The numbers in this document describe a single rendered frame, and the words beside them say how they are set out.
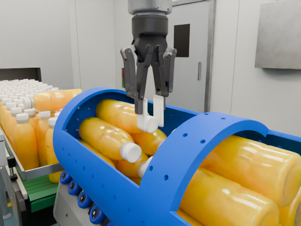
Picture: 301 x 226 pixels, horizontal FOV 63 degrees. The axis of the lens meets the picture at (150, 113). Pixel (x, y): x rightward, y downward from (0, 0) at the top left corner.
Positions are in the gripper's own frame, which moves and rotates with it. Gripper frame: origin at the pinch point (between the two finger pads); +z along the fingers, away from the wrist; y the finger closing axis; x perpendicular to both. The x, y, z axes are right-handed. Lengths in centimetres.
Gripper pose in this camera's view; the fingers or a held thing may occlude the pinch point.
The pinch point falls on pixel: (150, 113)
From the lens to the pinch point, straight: 54.7
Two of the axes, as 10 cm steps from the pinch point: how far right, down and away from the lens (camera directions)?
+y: 8.0, -1.5, 5.8
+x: -6.0, -1.9, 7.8
